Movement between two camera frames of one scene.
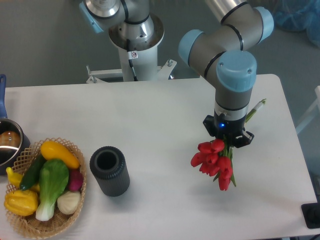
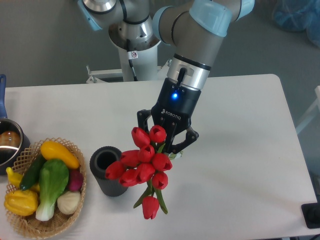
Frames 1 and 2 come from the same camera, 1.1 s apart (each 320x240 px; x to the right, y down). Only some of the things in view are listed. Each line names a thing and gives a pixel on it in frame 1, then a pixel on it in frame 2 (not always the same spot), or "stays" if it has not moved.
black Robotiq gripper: [231, 130] → [174, 108]
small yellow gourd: [16, 179] stays
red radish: [76, 180] stays
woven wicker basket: [30, 226] stays
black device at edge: [311, 214] stays
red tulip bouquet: [214, 158] → [146, 166]
